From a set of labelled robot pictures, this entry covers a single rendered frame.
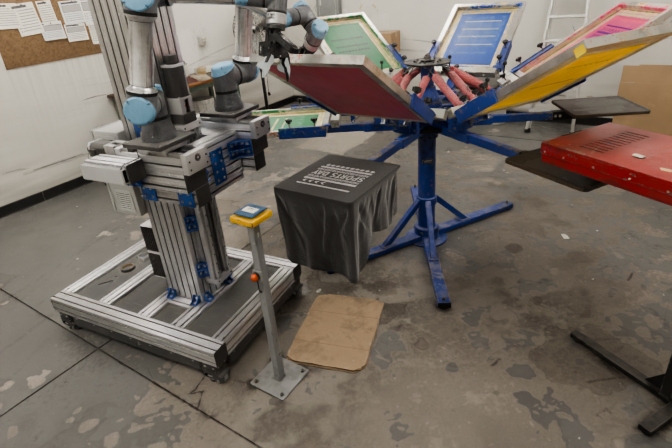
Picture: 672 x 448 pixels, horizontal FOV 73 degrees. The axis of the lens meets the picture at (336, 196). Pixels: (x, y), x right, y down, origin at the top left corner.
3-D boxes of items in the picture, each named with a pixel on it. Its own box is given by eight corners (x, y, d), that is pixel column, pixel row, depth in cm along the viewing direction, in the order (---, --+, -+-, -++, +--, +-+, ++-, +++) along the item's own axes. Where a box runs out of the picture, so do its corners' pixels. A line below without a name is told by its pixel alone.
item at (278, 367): (283, 401, 221) (252, 229, 181) (249, 384, 233) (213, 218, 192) (309, 370, 238) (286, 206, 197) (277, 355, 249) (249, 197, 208)
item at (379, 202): (359, 282, 216) (353, 201, 198) (352, 280, 217) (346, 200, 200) (401, 237, 250) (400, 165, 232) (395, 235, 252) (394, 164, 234)
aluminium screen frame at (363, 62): (363, 64, 171) (365, 54, 172) (248, 61, 202) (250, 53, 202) (430, 123, 239) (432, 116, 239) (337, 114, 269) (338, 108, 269)
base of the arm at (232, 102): (208, 111, 238) (205, 92, 233) (227, 104, 250) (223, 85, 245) (232, 112, 231) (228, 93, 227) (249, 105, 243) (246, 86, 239)
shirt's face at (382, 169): (350, 203, 197) (350, 202, 197) (273, 187, 220) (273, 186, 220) (399, 165, 233) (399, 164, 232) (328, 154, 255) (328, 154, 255)
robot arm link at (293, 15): (205, -30, 206) (286, 9, 188) (224, -31, 213) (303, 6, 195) (204, -4, 212) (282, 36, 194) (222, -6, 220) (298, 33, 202)
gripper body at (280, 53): (270, 60, 182) (272, 28, 179) (287, 60, 177) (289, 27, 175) (257, 57, 175) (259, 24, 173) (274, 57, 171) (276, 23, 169)
